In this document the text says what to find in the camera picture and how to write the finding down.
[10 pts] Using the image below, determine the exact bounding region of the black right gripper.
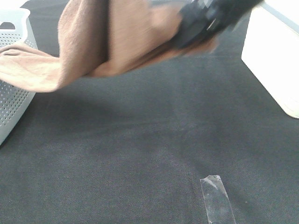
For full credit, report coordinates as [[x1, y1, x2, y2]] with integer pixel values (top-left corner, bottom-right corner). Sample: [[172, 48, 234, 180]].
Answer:
[[176, 0, 262, 49]]

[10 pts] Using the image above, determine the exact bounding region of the brown towel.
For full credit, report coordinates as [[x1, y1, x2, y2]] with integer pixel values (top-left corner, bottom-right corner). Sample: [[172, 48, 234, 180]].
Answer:
[[0, 0, 217, 92]]

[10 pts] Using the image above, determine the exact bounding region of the white box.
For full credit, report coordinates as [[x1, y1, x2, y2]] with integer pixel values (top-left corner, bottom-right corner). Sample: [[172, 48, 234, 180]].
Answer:
[[241, 0, 299, 119]]

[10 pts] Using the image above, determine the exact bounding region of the dark grey table cloth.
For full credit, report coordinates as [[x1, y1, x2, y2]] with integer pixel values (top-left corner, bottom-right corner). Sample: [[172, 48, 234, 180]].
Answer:
[[0, 0, 299, 224]]

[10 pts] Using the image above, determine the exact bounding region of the clear tape strip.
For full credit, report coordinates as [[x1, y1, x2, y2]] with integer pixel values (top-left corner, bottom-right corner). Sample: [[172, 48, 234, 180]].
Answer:
[[200, 175, 236, 224]]

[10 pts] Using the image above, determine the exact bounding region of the white perforated plastic basket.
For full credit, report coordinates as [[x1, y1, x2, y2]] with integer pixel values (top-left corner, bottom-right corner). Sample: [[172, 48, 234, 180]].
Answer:
[[0, 8, 37, 143]]

